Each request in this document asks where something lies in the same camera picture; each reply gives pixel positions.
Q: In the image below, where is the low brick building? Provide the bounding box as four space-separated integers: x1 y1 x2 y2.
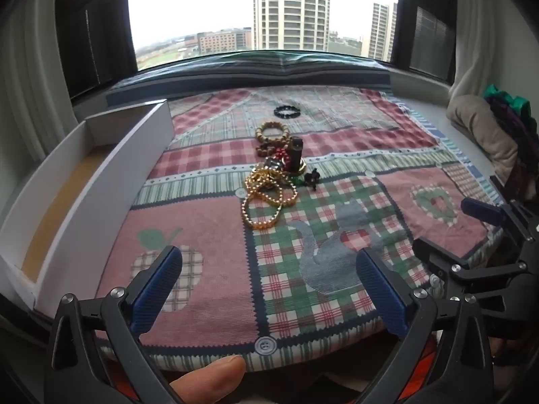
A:
196 27 253 56

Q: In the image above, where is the patchwork plaid blanket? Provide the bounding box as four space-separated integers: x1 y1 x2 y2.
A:
95 86 504 373

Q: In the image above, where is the orange object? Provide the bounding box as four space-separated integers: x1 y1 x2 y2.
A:
402 337 441 402

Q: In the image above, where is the wooden bead bracelet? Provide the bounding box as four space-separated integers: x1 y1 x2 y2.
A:
254 121 291 153

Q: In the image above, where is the white curtain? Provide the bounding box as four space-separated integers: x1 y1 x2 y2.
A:
0 0 77 169
446 0 508 98

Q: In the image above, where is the green cloth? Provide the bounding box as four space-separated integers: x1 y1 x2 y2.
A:
483 84 533 115

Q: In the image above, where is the dark purple cloth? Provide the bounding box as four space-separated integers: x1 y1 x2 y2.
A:
484 96 539 203

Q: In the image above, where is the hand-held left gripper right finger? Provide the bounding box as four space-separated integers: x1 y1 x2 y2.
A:
356 247 495 404

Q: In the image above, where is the blue green folded cushion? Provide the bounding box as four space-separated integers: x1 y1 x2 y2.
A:
105 49 390 107

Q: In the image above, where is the person's left hand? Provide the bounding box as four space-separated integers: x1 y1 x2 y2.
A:
169 356 246 404

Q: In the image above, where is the white cardboard box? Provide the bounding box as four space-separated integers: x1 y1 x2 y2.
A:
0 99 174 309

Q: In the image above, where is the dark window frame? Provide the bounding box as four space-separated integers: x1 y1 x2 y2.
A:
55 0 140 102
388 0 458 86

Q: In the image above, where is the gold bead necklace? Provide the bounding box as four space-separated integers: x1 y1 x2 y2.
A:
241 167 299 231

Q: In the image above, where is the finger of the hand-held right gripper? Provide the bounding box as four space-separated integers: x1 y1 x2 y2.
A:
460 196 539 245
412 237 532 289

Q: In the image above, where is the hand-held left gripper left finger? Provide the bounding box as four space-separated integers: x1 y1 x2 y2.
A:
44 245 184 404

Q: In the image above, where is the beige folded cloth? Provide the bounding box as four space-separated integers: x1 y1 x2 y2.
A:
445 94 519 187

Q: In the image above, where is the dark brown cylinder tube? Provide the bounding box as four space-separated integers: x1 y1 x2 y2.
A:
286 137 305 173

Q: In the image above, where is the tall high-rise building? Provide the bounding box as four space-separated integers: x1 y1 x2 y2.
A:
253 0 330 54

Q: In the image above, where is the narrow high-rise building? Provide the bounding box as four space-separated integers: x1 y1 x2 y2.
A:
368 2 399 62

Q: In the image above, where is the red bead bracelet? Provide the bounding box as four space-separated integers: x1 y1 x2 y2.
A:
269 147 292 166

